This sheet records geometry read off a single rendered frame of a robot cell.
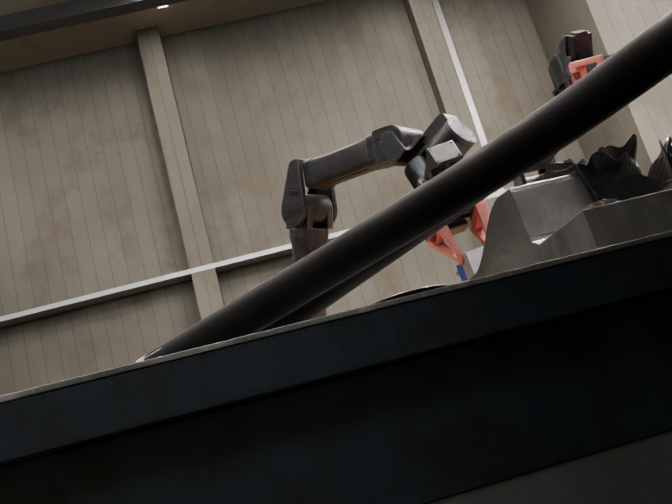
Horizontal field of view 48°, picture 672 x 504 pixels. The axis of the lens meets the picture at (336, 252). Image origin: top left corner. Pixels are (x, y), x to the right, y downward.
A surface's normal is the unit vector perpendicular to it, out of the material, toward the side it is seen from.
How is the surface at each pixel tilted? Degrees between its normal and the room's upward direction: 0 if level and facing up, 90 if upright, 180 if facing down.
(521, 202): 83
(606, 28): 90
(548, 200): 84
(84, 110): 90
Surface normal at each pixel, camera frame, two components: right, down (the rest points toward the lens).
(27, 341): 0.03, -0.26
